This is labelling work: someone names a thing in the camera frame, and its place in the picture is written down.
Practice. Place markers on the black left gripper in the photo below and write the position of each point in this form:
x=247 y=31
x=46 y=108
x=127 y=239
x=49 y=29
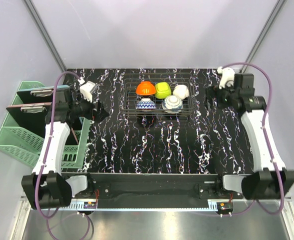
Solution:
x=101 y=113

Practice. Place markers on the yellow floral scalloped bowl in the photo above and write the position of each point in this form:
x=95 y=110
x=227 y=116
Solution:
x=181 y=91

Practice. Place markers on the pink edged black clipboard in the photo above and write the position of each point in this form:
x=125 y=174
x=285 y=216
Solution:
x=31 y=117

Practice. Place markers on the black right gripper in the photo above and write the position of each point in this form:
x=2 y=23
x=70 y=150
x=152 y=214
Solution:
x=214 y=92

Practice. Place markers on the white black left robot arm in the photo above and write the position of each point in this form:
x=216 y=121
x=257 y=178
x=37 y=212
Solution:
x=45 y=187

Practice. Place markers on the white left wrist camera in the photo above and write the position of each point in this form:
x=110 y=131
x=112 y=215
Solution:
x=87 y=90

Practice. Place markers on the black marble pattern mat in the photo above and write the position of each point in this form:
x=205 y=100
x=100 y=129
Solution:
x=203 y=142

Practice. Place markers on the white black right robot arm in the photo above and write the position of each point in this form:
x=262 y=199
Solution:
x=270 y=179

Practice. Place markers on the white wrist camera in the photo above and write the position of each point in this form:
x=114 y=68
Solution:
x=227 y=77
x=87 y=90

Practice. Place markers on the orange bowl white inside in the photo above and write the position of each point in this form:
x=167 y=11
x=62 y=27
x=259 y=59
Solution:
x=145 y=88

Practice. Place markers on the blue white floral bowl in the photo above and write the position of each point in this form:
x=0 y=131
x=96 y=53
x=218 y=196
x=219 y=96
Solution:
x=172 y=104

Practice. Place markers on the blue edged black clipboard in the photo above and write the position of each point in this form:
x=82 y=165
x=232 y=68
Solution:
x=45 y=95

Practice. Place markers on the green plastic file basket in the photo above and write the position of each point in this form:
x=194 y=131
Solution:
x=25 y=146

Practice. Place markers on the aluminium frame rail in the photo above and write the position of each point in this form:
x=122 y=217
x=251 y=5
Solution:
x=149 y=201

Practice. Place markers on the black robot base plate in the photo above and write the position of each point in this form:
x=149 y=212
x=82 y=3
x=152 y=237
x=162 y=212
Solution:
x=202 y=190

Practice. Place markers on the blue white zigzag bowl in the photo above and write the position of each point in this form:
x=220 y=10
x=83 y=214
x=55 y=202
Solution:
x=145 y=104

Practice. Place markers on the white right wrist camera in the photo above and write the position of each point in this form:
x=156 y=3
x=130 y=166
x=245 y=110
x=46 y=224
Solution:
x=227 y=77

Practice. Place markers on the white bowl dark blue outside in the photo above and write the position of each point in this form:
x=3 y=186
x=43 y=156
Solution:
x=163 y=90

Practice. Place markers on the grey wire dish rack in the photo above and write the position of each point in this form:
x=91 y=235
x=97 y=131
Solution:
x=130 y=98

